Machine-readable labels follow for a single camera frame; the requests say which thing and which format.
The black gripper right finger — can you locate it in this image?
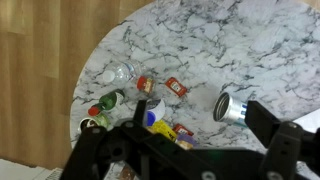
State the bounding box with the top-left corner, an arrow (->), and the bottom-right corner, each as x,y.
244,100 -> 320,180

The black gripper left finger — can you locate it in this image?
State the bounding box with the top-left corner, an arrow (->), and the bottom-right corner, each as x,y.
59,99 -> 148,180

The metal cup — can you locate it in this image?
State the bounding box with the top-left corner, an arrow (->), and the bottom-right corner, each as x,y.
212,91 -> 249,129

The red ketchup packet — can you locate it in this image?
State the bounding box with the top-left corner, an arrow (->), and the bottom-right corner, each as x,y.
172,123 -> 195,137
164,76 -> 189,98

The white bottle blue cap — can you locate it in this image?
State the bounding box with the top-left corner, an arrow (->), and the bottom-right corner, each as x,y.
143,98 -> 167,128

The yellow block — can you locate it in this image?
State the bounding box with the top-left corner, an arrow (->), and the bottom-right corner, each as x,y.
146,119 -> 178,143

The green glass bottle red cap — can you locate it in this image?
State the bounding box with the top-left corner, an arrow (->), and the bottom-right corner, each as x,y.
87,88 -> 126,118

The open green tin can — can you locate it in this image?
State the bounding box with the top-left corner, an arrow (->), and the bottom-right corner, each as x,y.
77,113 -> 113,134

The clear plastic water bottle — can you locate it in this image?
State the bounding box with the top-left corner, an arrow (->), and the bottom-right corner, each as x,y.
101,60 -> 148,86

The white paper napkin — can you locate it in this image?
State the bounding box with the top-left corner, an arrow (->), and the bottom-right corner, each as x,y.
293,108 -> 320,134

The purple packet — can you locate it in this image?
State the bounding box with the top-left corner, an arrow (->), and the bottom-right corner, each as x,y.
174,133 -> 201,149

